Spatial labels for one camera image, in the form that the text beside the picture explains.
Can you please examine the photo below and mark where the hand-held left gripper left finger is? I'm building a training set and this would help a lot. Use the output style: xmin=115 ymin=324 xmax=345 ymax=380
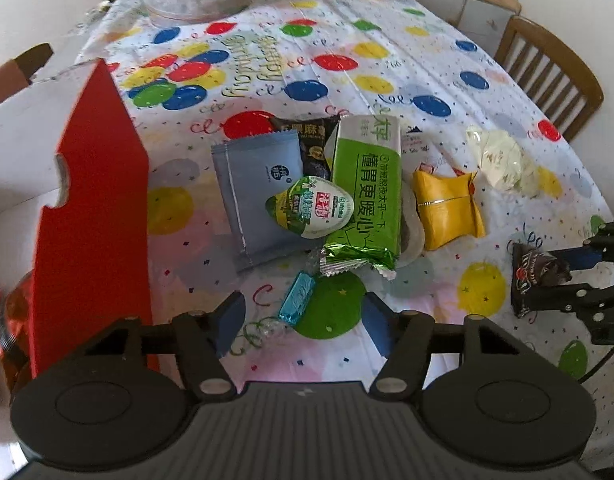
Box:
xmin=84 ymin=291 xmax=247 ymax=403

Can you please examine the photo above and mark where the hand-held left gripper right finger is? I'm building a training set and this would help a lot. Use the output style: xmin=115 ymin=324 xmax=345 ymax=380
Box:
xmin=362 ymin=291 xmax=527 ymax=403

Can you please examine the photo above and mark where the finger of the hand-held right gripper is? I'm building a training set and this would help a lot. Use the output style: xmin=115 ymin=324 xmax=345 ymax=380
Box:
xmin=554 ymin=220 xmax=614 ymax=272
xmin=512 ymin=282 xmax=614 ymax=326

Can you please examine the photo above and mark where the dark triangular snack packet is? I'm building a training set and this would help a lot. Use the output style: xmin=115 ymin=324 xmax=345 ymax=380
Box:
xmin=510 ymin=241 xmax=573 ymax=318

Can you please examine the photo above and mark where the teal candy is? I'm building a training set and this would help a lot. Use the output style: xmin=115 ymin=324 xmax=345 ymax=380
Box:
xmin=257 ymin=270 xmax=318 ymax=341

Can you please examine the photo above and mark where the cream pastry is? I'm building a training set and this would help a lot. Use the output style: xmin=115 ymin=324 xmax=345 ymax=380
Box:
xmin=464 ymin=126 xmax=538 ymax=192

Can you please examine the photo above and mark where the yellow snack packet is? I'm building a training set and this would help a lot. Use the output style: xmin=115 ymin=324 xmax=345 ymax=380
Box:
xmin=412 ymin=169 xmax=487 ymax=252

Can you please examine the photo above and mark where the green lidded jelly cup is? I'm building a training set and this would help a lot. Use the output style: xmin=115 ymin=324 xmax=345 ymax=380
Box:
xmin=265 ymin=176 xmax=355 ymax=238

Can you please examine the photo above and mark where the light blue snack packet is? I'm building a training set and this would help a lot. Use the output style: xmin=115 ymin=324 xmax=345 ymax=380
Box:
xmin=209 ymin=129 xmax=328 ymax=273

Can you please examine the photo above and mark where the green cracker packet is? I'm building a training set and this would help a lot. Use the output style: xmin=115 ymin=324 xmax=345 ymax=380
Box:
xmin=321 ymin=115 xmax=403 ymax=281

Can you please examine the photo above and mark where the red and white cardboard box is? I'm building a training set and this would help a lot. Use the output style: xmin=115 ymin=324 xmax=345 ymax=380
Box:
xmin=0 ymin=58 xmax=160 ymax=391

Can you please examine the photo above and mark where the white and blue snack packet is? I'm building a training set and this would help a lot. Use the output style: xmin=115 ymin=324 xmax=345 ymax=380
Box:
xmin=399 ymin=127 xmax=468 ymax=178

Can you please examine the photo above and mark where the wooden slatted chair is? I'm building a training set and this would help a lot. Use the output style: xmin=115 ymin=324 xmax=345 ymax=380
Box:
xmin=494 ymin=15 xmax=604 ymax=143

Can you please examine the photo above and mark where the black snack packet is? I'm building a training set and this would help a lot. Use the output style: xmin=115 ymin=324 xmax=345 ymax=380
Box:
xmin=269 ymin=114 xmax=342 ymax=181

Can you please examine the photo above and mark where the red foil snack bag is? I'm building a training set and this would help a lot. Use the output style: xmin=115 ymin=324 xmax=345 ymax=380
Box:
xmin=0 ymin=270 xmax=36 ymax=392

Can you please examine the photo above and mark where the balloon print tablecloth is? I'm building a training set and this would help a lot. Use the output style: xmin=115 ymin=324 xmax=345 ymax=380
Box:
xmin=74 ymin=0 xmax=614 ymax=391

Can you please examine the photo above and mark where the white cabinet with wooden top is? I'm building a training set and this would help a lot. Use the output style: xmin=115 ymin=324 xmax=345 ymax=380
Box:
xmin=404 ymin=0 xmax=523 ymax=53

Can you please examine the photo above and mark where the pink cloth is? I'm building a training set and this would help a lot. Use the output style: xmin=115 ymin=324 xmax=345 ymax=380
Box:
xmin=0 ymin=60 xmax=35 ymax=111

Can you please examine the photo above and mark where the dark wooden chair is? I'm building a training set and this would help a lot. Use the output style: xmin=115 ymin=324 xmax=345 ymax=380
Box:
xmin=14 ymin=42 xmax=55 ymax=81

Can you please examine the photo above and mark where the black cable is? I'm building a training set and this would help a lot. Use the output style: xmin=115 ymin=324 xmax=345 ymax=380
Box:
xmin=577 ymin=344 xmax=614 ymax=386

